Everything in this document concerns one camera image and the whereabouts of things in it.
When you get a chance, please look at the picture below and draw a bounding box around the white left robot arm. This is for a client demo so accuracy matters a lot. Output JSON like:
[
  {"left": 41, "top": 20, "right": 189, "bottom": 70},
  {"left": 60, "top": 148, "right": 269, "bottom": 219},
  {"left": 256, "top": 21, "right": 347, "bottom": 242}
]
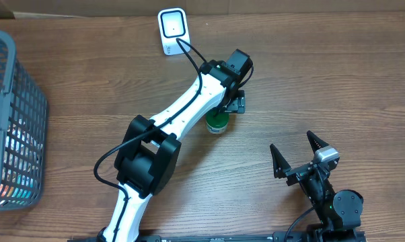
[{"left": 96, "top": 49, "right": 254, "bottom": 241}]

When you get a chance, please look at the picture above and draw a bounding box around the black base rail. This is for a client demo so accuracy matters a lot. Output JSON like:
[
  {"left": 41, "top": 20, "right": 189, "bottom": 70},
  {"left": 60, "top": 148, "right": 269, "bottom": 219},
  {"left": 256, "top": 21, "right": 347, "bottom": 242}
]
[{"left": 68, "top": 231, "right": 367, "bottom": 242}]

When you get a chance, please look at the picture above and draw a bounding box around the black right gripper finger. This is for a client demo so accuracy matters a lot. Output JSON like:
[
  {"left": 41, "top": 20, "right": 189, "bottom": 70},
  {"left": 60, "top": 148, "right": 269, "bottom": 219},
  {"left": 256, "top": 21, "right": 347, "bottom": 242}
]
[
  {"left": 306, "top": 130, "right": 329, "bottom": 153},
  {"left": 270, "top": 144, "right": 291, "bottom": 178}
]

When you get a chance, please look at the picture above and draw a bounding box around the white barcode scanner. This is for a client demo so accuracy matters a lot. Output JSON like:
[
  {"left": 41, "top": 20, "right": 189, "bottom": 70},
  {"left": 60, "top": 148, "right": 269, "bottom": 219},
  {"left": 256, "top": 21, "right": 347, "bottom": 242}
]
[{"left": 157, "top": 7, "right": 190, "bottom": 56}]

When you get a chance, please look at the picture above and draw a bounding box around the green lid jar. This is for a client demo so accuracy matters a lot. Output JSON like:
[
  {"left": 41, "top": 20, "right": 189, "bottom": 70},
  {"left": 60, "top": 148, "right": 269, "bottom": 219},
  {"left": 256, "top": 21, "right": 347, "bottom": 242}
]
[{"left": 205, "top": 110, "right": 229, "bottom": 134}]

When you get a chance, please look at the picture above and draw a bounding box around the dark grey plastic basket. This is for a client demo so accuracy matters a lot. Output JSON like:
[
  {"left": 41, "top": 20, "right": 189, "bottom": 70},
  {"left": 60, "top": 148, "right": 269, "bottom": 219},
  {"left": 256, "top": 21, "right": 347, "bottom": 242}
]
[{"left": 0, "top": 30, "right": 49, "bottom": 212}]

